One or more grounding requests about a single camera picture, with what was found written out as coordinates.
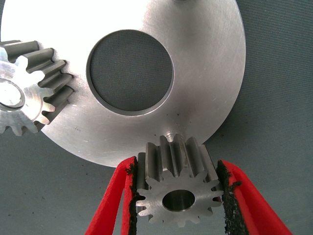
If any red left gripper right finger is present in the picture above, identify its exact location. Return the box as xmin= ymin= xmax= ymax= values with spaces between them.
xmin=216 ymin=159 xmax=294 ymax=235

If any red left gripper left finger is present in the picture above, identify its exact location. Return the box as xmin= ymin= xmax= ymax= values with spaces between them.
xmin=84 ymin=156 xmax=141 ymax=235

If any steel planetary spur gear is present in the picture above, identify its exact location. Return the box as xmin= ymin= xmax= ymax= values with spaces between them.
xmin=0 ymin=40 xmax=75 ymax=137
xmin=135 ymin=133 xmax=224 ymax=228

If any round metal carrier plate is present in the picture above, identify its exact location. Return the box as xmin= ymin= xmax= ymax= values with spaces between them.
xmin=0 ymin=0 xmax=246 ymax=169

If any dark grey table cloth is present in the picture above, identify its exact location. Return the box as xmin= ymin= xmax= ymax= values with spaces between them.
xmin=0 ymin=0 xmax=313 ymax=235

